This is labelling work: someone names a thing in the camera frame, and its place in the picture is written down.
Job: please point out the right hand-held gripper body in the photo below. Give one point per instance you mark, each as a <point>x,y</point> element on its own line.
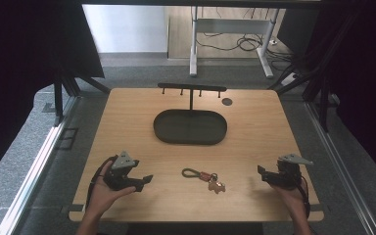
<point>289,174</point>

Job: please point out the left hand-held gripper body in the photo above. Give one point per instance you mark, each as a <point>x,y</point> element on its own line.
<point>119,178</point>

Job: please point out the black key rack with tray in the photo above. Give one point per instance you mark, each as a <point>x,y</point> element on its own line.
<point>191,128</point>

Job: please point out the person's right hand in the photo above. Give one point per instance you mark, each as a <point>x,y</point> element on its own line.
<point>295,199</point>

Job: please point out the person's left hand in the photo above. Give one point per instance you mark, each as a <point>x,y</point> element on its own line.
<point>101,196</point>

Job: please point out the dark round table grommet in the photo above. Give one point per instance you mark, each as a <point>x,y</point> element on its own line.
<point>227,101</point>

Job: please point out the black metal stand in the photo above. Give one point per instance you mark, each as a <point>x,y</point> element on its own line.
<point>58,101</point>
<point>323,98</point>

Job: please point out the white power strip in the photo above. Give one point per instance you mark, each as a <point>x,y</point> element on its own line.
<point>289,78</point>

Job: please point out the black curtain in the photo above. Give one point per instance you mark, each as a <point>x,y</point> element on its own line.
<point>365,81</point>
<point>19,65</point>

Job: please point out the silver aluminium rail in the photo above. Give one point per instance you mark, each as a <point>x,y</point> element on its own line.
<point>336,163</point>
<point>32,176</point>

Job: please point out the white metal desk frame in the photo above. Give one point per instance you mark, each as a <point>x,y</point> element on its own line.
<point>194,49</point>

